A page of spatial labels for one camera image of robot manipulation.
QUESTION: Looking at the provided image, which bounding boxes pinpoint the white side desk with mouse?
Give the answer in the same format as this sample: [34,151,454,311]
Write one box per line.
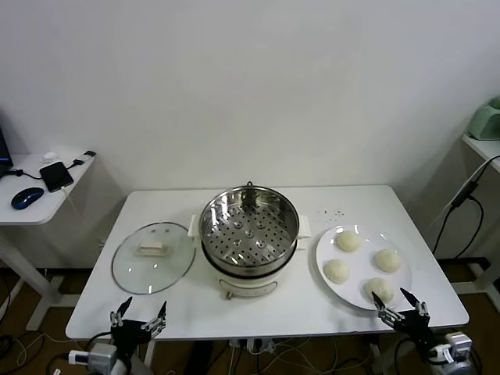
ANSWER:
[0,152,97,333]

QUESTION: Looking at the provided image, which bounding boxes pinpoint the white phone cable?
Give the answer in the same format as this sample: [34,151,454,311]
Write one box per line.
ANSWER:
[60,186,85,220]

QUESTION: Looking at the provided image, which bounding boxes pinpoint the blue computer mouse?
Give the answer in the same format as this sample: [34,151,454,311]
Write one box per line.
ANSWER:
[10,187,45,210]

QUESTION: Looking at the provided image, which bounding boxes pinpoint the dark laptop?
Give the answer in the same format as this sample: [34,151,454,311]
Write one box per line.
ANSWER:
[0,109,15,179]

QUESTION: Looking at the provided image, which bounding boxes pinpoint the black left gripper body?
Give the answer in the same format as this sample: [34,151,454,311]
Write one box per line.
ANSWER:
[110,319,152,359]

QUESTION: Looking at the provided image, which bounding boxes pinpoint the white right wrist plug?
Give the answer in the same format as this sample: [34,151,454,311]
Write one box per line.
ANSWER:
[427,345,450,363]

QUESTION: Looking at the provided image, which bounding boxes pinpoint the stainless steel steamer basket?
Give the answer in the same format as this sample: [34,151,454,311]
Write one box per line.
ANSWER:
[198,180,301,275]

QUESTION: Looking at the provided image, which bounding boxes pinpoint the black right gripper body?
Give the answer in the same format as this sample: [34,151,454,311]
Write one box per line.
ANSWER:
[385,311,435,347]

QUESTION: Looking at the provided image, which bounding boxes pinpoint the white steamed baozi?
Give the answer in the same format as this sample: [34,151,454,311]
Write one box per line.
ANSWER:
[323,258,351,284]
[335,230,363,254]
[373,248,402,273]
[363,277,395,305]

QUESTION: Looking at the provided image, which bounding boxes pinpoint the pale green appliance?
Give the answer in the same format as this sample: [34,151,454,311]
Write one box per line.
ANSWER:
[467,96,500,141]

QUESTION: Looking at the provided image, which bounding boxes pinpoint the cream electric cooker pot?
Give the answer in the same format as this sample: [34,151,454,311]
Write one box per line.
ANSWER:
[187,213,313,301]

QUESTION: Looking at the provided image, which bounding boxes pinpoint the black power adapter with cable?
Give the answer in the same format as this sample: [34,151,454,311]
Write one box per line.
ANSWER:
[431,155,500,259]

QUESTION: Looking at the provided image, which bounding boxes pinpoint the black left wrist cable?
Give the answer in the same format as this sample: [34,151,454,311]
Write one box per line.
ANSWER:
[84,330,114,352]

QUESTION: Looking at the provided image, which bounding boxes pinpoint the round white plate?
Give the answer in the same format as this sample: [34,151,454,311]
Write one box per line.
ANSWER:
[314,223,413,312]

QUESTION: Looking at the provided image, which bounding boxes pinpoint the black usb adapter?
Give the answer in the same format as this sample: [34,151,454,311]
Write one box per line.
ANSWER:
[72,150,97,168]

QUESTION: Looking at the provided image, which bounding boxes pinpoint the black desk cable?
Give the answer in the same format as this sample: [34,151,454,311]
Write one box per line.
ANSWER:
[0,166,44,181]

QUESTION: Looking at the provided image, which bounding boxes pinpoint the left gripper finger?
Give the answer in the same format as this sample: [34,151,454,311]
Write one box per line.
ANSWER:
[141,300,169,337]
[109,296,134,327]

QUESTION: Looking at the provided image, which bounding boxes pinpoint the white power strip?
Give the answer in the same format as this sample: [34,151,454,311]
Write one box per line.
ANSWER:
[228,337,277,355]

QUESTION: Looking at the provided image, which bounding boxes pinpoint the black smartphone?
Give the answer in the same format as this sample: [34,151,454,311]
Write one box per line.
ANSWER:
[39,160,75,193]

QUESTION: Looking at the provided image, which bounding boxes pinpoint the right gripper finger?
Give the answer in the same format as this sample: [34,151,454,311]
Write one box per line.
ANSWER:
[370,291,404,323]
[400,287,430,317]

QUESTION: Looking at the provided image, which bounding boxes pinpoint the round glass pot lid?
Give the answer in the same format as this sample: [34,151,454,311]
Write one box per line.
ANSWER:
[111,221,196,295]

